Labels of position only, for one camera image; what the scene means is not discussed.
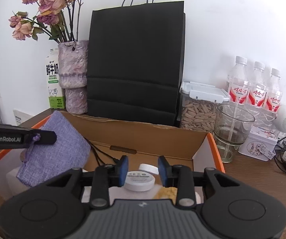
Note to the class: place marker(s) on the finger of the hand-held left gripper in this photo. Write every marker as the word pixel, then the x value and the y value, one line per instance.
pixel 8 138

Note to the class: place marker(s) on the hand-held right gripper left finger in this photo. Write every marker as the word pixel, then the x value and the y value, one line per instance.
pixel 123 170

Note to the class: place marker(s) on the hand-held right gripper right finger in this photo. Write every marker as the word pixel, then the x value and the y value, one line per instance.
pixel 162 171

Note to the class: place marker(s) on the white round brush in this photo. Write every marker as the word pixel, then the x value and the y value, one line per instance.
pixel 140 179

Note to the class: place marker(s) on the yellow and white plush toy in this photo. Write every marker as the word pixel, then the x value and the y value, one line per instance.
pixel 166 193

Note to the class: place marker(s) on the orange cardboard box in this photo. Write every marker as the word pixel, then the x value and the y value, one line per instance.
pixel 145 139

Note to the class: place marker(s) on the purple knitted pouch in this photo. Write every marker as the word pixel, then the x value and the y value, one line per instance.
pixel 58 154

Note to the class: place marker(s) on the clear container of seeds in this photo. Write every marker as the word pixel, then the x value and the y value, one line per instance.
pixel 197 114

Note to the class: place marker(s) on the white sign board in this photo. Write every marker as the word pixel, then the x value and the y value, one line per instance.
pixel 20 115

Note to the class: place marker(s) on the white and green milk carton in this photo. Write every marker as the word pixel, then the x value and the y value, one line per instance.
pixel 54 87

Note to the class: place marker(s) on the clear glass cup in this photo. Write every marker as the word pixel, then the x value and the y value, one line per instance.
pixel 232 134

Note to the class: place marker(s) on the purple mottled vase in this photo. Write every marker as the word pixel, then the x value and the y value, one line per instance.
pixel 74 79

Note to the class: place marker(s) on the white floral tin box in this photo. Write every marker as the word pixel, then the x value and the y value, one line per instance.
pixel 255 144

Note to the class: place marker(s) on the black paper bag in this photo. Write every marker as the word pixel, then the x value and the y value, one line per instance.
pixel 133 67

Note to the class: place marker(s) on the water bottle with red label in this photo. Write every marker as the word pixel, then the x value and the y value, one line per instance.
pixel 274 97
pixel 257 92
pixel 237 87

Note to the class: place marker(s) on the dried pink roses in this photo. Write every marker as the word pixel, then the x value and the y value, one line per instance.
pixel 50 3

